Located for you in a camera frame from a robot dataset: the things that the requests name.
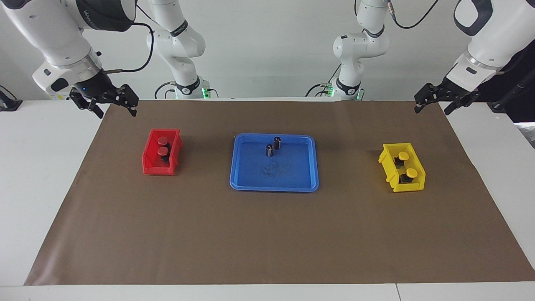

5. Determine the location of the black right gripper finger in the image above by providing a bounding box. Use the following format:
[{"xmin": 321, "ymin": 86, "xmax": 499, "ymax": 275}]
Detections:
[
  {"xmin": 104, "ymin": 84, "xmax": 140, "ymax": 117},
  {"xmin": 69, "ymin": 89, "xmax": 105, "ymax": 120}
]

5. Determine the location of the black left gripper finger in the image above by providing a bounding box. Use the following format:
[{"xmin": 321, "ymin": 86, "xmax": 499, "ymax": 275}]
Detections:
[
  {"xmin": 414, "ymin": 82, "xmax": 440, "ymax": 115},
  {"xmin": 443, "ymin": 92, "xmax": 482, "ymax": 116}
]

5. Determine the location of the blue plastic tray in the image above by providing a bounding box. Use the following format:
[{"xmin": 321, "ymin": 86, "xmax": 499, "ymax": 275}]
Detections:
[{"xmin": 229, "ymin": 133, "xmax": 320, "ymax": 193}]

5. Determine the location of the grey crumpled plastic sheet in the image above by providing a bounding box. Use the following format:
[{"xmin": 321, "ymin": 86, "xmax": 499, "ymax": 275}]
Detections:
[{"xmin": 515, "ymin": 121, "xmax": 535, "ymax": 150}]

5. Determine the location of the red plastic bin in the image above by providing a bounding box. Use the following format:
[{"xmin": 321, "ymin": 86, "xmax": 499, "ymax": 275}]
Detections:
[{"xmin": 142, "ymin": 128, "xmax": 183, "ymax": 176}]

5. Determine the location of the yellow plastic bin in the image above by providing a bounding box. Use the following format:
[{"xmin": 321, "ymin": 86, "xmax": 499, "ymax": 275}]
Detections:
[{"xmin": 378, "ymin": 143, "xmax": 426, "ymax": 193}]

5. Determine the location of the brown paper table mat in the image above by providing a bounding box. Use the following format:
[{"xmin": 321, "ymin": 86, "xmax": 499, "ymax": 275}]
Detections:
[{"xmin": 24, "ymin": 99, "xmax": 535, "ymax": 286}]

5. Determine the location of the black base cable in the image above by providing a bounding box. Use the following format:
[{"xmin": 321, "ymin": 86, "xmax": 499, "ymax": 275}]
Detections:
[
  {"xmin": 305, "ymin": 63, "xmax": 341, "ymax": 98},
  {"xmin": 154, "ymin": 81, "xmax": 177, "ymax": 100}
]

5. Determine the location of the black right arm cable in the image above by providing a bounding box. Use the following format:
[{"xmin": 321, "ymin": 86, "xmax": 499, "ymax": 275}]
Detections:
[{"xmin": 102, "ymin": 4, "xmax": 155, "ymax": 75}]

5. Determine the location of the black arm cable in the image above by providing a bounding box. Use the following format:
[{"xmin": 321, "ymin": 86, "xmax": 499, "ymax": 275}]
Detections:
[
  {"xmin": 387, "ymin": 0, "xmax": 440, "ymax": 30},
  {"xmin": 102, "ymin": 4, "xmax": 155, "ymax": 75}
]

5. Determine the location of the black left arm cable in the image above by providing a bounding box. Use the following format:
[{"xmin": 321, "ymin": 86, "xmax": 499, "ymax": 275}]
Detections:
[{"xmin": 387, "ymin": 0, "xmax": 440, "ymax": 30}]

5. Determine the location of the black clamp mount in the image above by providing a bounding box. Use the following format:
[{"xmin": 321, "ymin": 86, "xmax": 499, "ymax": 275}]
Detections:
[{"xmin": 0, "ymin": 86, "xmax": 23, "ymax": 112}]

